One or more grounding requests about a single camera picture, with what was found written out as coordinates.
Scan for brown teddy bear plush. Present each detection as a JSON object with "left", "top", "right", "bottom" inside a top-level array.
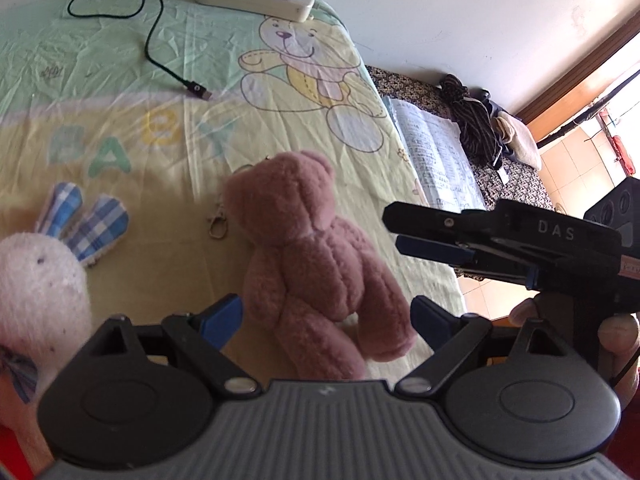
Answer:
[{"left": 222, "top": 151, "right": 416, "bottom": 380}]

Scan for right hand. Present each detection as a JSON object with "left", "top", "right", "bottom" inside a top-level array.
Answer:
[{"left": 509, "top": 292, "right": 639, "bottom": 410}]

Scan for handwritten paper notebook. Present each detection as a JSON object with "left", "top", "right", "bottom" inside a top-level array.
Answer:
[{"left": 383, "top": 98, "right": 486, "bottom": 212}]

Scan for black floral patterned cloth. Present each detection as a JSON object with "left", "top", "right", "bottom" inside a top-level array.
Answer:
[{"left": 365, "top": 64, "right": 556, "bottom": 281}]

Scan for dark striped cloth bundle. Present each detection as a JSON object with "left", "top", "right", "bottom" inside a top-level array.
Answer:
[{"left": 439, "top": 74, "right": 502, "bottom": 170}]

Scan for beige cloth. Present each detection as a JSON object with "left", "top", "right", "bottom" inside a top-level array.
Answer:
[{"left": 494, "top": 110, "right": 542, "bottom": 171}]

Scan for pink bunny plush toy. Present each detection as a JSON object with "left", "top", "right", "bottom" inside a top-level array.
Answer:
[{"left": 1, "top": 182, "right": 129, "bottom": 474}]

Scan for cartoon print bed sheet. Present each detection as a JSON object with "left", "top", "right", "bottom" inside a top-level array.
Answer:
[{"left": 1, "top": 0, "right": 465, "bottom": 324}]

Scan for black charging cable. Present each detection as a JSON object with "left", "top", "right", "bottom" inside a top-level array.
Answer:
[{"left": 66, "top": 0, "right": 214, "bottom": 102}]

